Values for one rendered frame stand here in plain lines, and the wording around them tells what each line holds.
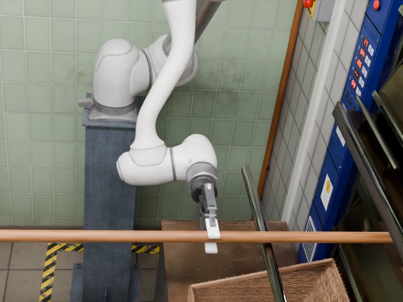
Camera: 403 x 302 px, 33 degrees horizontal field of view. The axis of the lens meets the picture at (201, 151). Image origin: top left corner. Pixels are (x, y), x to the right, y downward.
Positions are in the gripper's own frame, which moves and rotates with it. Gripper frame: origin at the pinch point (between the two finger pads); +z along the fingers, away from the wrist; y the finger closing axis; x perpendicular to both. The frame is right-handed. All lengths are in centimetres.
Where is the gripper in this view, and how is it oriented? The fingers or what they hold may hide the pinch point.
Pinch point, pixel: (211, 236)
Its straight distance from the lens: 175.7
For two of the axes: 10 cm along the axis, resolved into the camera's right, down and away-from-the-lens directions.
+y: -1.2, 8.0, 5.9
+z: 1.0, 6.0, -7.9
